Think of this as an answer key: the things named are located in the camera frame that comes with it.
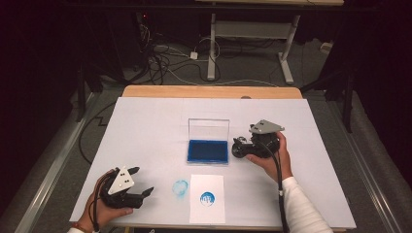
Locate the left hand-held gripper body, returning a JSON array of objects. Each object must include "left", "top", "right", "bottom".
[{"left": 98, "top": 165, "right": 146, "bottom": 209}]

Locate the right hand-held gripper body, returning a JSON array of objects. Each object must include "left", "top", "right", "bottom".
[{"left": 247, "top": 119, "right": 286, "bottom": 159}]

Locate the black stamp with crystal knob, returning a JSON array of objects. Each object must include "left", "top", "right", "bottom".
[{"left": 231, "top": 135, "right": 251, "bottom": 159}]

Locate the blue ink pad clear lid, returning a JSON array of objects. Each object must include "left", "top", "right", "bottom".
[{"left": 187, "top": 117, "right": 231, "bottom": 165}]

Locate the white paper sheet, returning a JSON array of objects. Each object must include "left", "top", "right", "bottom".
[{"left": 189, "top": 174, "right": 226, "bottom": 225}]

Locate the person's right hand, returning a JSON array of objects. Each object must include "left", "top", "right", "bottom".
[{"left": 245, "top": 130, "right": 294, "bottom": 183}]

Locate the person's left hand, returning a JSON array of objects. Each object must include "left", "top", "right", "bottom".
[{"left": 77, "top": 171, "right": 134, "bottom": 232}]

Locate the large white board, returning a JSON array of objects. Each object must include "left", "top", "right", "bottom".
[{"left": 69, "top": 96, "right": 358, "bottom": 230}]

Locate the black metal stand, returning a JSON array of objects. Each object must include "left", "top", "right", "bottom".
[
  {"left": 300, "top": 69, "right": 356, "bottom": 134},
  {"left": 76, "top": 62, "right": 89, "bottom": 123}
]

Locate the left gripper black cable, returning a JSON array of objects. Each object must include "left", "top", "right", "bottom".
[{"left": 88, "top": 168, "right": 120, "bottom": 233}]

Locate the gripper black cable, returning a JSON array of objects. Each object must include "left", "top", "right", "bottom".
[
  {"left": 88, "top": 168, "right": 120, "bottom": 233},
  {"left": 258, "top": 140, "right": 290, "bottom": 233}
]

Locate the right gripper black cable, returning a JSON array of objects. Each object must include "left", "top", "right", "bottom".
[{"left": 258, "top": 140, "right": 290, "bottom": 233}]

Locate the black floor cable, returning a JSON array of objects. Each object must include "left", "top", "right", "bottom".
[{"left": 78, "top": 101, "right": 119, "bottom": 165}]

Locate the metal floor rail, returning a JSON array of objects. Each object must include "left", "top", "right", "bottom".
[
  {"left": 13, "top": 91, "right": 100, "bottom": 233},
  {"left": 325, "top": 96, "right": 404, "bottom": 233}
]

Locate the white metal table frame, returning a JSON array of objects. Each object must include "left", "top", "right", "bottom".
[{"left": 193, "top": 0, "right": 345, "bottom": 85}]

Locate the tangle of floor cables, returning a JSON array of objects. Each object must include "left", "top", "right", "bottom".
[{"left": 134, "top": 13, "right": 223, "bottom": 86}]

